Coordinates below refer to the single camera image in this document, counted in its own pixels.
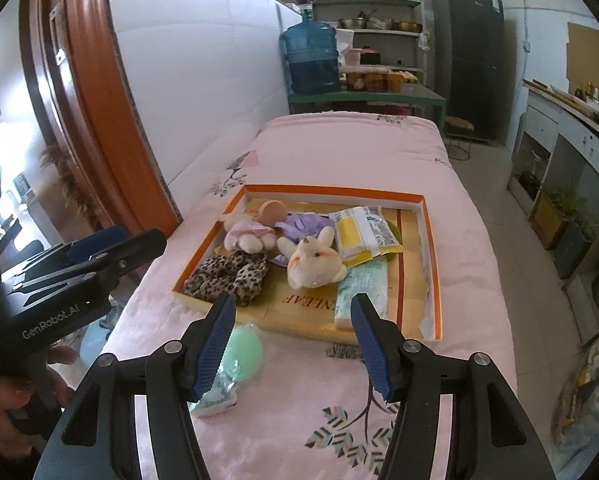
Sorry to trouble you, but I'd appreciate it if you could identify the leopard print scrunchie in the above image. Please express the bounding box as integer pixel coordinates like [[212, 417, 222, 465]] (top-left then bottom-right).
[[182, 252, 270, 307]]

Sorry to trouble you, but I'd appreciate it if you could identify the pink floral blanket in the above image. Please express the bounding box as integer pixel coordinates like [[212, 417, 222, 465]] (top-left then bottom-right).
[[102, 111, 517, 480]]

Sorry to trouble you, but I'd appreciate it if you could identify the white kitchen counter cabinet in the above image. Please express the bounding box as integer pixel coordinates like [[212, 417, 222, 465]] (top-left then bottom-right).
[[509, 79, 599, 281]]

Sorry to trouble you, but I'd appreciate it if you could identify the white and purple snack packet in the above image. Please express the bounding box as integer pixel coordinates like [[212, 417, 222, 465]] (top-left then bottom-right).
[[364, 206, 401, 248]]

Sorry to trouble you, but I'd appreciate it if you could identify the cardboard wall panel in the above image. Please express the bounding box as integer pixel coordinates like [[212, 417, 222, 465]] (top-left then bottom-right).
[[567, 22, 599, 95]]

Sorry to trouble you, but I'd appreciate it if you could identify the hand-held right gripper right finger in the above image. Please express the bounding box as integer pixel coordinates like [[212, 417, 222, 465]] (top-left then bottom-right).
[[350, 292, 557, 480]]

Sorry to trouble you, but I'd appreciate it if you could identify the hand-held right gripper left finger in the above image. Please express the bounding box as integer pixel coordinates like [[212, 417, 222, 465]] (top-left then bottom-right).
[[39, 291, 237, 480]]

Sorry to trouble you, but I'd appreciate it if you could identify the orange-edged cardboard box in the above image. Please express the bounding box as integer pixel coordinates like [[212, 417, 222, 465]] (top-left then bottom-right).
[[172, 184, 444, 343]]

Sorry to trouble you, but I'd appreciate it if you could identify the plush toy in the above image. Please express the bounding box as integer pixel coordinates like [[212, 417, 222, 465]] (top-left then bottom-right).
[[222, 199, 287, 253], [272, 211, 349, 290]]

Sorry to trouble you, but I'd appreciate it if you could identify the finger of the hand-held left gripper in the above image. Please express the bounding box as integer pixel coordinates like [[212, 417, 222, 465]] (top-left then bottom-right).
[[16, 225, 130, 281], [12, 229, 167, 308]]

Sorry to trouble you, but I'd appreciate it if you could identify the metal shelf unit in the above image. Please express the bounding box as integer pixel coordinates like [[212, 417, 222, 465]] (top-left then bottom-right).
[[302, 0, 425, 86]]

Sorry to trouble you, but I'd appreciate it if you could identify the grey patterned cloth piece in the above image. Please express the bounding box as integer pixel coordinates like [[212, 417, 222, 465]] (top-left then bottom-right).
[[324, 342, 365, 361]]

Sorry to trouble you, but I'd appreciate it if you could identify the green table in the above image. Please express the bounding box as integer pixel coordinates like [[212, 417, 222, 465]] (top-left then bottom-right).
[[288, 82, 447, 121]]

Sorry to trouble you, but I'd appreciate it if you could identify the yellow and white snack packet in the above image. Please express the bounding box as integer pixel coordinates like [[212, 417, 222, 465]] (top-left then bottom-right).
[[328, 206, 403, 267]]

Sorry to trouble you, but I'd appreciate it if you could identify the blue water jug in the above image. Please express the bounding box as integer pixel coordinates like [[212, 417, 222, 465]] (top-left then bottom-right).
[[279, 0, 341, 95]]

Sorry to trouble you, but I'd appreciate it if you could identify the planter box with plants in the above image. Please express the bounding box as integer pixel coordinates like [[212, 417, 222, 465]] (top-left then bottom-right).
[[529, 187, 575, 251], [554, 215, 597, 281]]

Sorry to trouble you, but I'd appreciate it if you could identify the dark grey fridge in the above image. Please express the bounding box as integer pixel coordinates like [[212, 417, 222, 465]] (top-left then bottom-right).
[[432, 0, 505, 142]]

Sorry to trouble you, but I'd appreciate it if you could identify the brown wooden door frame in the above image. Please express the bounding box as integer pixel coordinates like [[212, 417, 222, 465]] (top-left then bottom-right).
[[19, 0, 182, 241]]

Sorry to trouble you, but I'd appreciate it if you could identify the clear plastic bag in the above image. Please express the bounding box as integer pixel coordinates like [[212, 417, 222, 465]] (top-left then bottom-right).
[[549, 335, 599, 456]]

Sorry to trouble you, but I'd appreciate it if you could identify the round stool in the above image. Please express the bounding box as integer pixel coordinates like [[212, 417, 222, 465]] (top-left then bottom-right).
[[443, 116, 476, 161]]

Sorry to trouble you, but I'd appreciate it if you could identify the row of food jars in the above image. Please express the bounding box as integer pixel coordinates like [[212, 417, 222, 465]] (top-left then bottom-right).
[[344, 67, 420, 93]]

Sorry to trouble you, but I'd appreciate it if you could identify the light green round puff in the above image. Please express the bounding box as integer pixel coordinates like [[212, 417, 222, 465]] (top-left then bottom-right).
[[220, 324, 265, 381]]

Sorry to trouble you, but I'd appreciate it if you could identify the green patterned tissue pack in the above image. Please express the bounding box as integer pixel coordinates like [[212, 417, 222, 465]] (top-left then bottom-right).
[[189, 355, 240, 417], [333, 260, 389, 331]]

